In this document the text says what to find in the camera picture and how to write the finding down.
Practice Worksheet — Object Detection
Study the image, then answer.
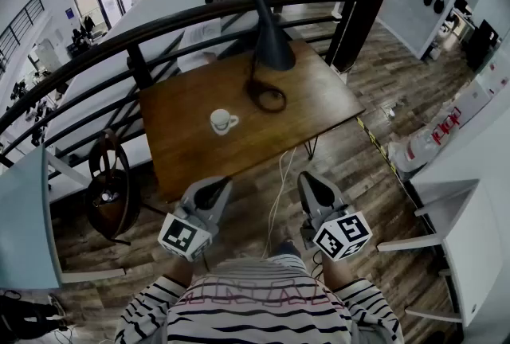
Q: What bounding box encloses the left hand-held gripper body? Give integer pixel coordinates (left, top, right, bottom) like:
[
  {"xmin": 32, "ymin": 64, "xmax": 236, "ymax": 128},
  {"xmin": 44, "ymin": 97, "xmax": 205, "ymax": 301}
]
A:
[{"xmin": 158, "ymin": 176, "xmax": 234, "ymax": 262}]

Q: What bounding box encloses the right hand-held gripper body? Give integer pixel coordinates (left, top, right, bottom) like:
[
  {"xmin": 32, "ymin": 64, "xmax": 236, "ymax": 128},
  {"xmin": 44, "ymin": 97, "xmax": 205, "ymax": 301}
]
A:
[{"xmin": 296, "ymin": 170, "xmax": 374, "ymax": 262}]

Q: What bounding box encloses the black desk lamp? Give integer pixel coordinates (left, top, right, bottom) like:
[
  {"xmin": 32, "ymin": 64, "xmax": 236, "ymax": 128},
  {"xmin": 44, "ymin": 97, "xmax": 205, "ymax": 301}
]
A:
[{"xmin": 243, "ymin": 0, "xmax": 297, "ymax": 114}]

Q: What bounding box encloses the person's left forearm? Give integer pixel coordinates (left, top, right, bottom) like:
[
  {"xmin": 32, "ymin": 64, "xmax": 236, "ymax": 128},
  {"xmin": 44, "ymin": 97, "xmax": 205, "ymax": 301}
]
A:
[{"xmin": 162, "ymin": 252, "xmax": 197, "ymax": 288}]

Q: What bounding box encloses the person's right forearm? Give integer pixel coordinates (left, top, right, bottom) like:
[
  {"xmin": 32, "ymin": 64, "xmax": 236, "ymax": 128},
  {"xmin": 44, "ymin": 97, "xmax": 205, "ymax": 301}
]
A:
[{"xmin": 318, "ymin": 252, "xmax": 355, "ymax": 291}]

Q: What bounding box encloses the person's dark shoe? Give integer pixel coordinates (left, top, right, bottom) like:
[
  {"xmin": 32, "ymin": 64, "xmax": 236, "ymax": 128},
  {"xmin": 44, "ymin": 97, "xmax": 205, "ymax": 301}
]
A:
[{"xmin": 274, "ymin": 238, "xmax": 303, "ymax": 258}]

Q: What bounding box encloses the brown round basket stand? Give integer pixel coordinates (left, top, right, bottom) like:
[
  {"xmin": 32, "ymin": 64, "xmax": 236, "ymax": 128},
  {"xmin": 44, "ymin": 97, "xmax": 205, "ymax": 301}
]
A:
[{"xmin": 84, "ymin": 128, "xmax": 143, "ymax": 247}]

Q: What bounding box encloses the black hairpin table leg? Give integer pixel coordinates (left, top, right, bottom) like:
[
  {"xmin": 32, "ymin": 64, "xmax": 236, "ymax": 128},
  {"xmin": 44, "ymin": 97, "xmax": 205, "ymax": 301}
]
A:
[{"xmin": 304, "ymin": 136, "xmax": 320, "ymax": 161}]

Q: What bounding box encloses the yellow black floor tape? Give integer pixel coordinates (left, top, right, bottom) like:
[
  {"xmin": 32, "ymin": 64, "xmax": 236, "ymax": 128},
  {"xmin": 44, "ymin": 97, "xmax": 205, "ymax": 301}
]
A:
[{"xmin": 355, "ymin": 115, "xmax": 400, "ymax": 176}]

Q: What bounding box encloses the white cup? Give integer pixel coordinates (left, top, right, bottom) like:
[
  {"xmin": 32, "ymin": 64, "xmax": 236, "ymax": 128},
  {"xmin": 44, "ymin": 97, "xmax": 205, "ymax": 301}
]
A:
[{"xmin": 210, "ymin": 108, "xmax": 241, "ymax": 136}]

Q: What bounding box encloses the striped white shirt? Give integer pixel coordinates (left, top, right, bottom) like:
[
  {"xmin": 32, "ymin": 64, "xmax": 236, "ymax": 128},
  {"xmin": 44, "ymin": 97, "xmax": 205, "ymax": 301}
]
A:
[{"xmin": 114, "ymin": 253, "xmax": 404, "ymax": 344}]

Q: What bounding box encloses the white plastic bag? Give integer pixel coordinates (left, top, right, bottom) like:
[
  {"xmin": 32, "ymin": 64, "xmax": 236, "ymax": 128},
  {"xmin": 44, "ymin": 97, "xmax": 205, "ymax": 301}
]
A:
[{"xmin": 386, "ymin": 106, "xmax": 463, "ymax": 181}]

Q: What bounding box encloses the white shelf unit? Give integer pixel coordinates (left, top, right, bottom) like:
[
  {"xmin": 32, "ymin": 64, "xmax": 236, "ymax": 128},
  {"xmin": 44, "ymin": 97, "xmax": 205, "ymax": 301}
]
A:
[{"xmin": 376, "ymin": 158, "xmax": 510, "ymax": 344}]

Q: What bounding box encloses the light blue panel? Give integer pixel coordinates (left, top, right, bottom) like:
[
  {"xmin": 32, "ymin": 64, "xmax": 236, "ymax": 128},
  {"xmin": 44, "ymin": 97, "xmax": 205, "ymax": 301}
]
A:
[{"xmin": 0, "ymin": 143, "xmax": 64, "ymax": 291}]

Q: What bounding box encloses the black bag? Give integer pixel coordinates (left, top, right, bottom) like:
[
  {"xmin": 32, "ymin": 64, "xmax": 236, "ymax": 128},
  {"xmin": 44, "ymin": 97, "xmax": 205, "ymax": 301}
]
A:
[{"xmin": 0, "ymin": 289, "xmax": 69, "ymax": 340}]

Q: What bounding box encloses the dark wooden railing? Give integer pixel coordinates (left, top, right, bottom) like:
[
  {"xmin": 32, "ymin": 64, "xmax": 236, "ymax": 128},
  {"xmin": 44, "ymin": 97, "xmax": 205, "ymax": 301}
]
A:
[{"xmin": 0, "ymin": 0, "xmax": 395, "ymax": 180}]

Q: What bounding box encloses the white cable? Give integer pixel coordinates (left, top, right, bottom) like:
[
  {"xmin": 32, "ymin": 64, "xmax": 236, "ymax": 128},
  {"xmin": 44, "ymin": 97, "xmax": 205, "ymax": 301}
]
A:
[{"xmin": 261, "ymin": 146, "xmax": 298, "ymax": 260}]

